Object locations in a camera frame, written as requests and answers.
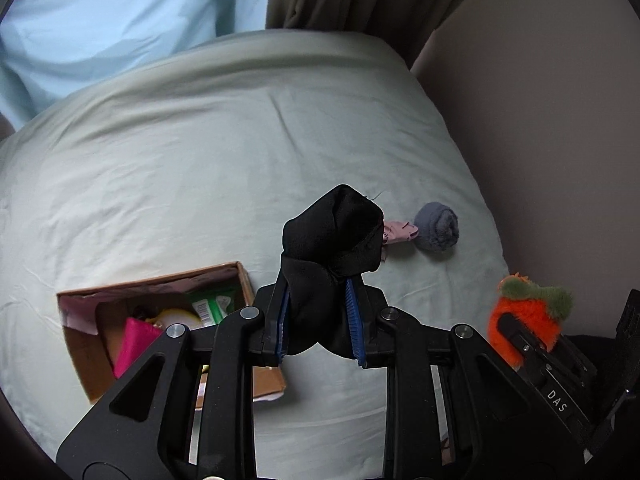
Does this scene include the orange plush carrot toy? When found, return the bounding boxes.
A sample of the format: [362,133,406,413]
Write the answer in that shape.
[487,273,574,370]

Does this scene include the magenta leather pouch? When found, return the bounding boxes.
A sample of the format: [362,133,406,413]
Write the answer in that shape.
[113,318,163,378]

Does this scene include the round yellow-rimmed white mesh pouch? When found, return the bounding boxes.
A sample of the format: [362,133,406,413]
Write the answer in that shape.
[145,309,203,330]

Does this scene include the cardboard box with pink lining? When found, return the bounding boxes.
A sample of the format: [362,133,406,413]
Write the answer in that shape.
[55,260,288,410]

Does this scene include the green snack packet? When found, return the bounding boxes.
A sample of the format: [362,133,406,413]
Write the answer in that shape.
[189,289,235,327]

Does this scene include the black sock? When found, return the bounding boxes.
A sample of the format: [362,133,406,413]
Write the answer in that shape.
[280,184,383,365]

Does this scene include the grey-blue rolled sock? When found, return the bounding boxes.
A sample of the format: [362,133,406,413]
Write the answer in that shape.
[413,202,459,252]

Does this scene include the dusty pink scrunchie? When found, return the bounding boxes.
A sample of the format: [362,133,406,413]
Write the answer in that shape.
[381,221,419,261]

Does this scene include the pale green bed sheet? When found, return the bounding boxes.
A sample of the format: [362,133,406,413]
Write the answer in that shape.
[1,30,506,455]

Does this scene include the light blue hanging cloth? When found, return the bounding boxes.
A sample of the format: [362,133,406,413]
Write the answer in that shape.
[1,0,267,131]

